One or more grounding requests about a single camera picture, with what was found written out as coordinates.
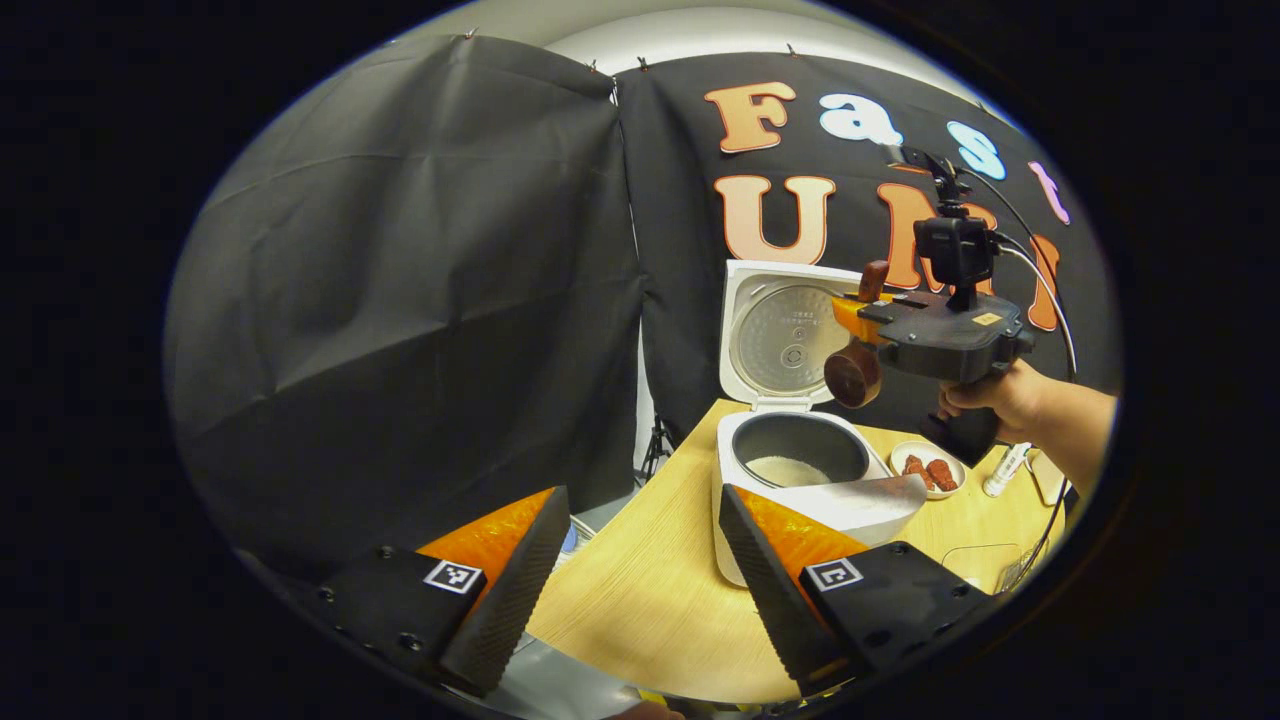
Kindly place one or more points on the small white rice heap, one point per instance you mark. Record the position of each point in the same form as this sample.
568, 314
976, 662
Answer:
790, 470

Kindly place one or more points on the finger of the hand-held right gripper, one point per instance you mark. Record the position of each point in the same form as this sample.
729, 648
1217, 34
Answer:
862, 315

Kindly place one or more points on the white oval plate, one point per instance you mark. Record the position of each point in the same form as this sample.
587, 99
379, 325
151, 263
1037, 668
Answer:
900, 485

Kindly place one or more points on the brown meat patty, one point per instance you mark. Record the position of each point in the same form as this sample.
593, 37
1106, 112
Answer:
914, 467
942, 475

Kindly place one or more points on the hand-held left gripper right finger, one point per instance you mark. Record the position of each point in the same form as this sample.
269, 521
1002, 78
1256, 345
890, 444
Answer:
770, 600

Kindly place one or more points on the brown wooden spoon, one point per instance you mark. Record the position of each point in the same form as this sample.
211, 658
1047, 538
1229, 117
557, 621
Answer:
852, 378

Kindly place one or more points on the black tripod stand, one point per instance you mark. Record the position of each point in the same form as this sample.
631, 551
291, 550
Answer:
655, 450

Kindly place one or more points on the white rice cooker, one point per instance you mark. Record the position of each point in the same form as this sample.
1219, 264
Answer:
860, 505

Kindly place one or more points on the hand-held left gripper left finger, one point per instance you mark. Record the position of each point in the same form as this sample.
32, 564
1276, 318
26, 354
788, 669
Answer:
500, 600

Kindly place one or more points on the white drink bottle green cap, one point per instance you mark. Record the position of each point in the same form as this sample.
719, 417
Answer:
1003, 472

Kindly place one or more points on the clear plastic rice container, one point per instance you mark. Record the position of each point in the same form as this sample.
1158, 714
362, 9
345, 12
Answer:
965, 565

